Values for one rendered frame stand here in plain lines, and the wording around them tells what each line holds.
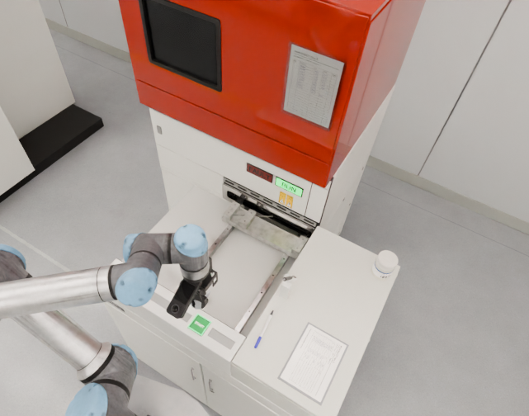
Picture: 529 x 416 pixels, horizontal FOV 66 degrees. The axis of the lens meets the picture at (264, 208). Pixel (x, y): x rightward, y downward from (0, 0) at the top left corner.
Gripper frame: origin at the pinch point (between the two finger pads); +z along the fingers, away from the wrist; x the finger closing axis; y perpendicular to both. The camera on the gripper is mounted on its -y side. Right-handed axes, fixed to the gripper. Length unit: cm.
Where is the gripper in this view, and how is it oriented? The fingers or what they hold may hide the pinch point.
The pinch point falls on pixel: (195, 307)
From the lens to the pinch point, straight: 125.3
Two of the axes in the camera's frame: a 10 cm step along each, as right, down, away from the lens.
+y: 5.1, -6.5, 5.6
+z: -0.7, 6.2, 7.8
